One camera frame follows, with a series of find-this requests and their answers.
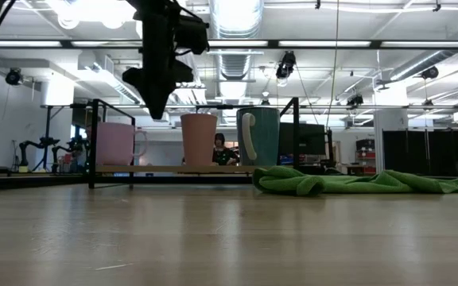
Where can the pink mug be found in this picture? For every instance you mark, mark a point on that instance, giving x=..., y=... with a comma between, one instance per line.
x=113, y=145

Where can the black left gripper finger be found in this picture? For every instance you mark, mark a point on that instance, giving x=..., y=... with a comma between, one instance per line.
x=163, y=97
x=149, y=97

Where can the black ceiling camera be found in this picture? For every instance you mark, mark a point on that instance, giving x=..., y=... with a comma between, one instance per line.
x=286, y=65
x=13, y=76
x=429, y=72

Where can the wooden shelf with black frame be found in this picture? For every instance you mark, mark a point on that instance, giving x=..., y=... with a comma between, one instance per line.
x=173, y=169

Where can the black partition panel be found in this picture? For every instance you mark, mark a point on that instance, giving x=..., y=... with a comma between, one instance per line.
x=424, y=153

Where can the black computer monitor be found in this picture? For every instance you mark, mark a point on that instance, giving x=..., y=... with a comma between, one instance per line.
x=310, y=139

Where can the black background robot arm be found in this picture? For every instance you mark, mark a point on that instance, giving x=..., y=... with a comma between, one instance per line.
x=38, y=144
x=72, y=148

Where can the red storage bin rack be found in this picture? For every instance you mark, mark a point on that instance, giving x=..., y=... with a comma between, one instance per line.
x=366, y=157

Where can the person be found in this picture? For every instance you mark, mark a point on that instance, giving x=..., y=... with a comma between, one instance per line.
x=223, y=153

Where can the black overhead rail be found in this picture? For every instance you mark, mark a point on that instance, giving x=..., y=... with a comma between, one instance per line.
x=332, y=43

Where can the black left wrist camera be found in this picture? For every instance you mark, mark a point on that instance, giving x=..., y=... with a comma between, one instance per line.
x=192, y=35

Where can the silver ventilation duct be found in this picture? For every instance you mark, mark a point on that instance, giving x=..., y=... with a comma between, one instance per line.
x=235, y=39

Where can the green microfibre cloth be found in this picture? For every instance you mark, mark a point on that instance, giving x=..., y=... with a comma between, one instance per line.
x=332, y=183

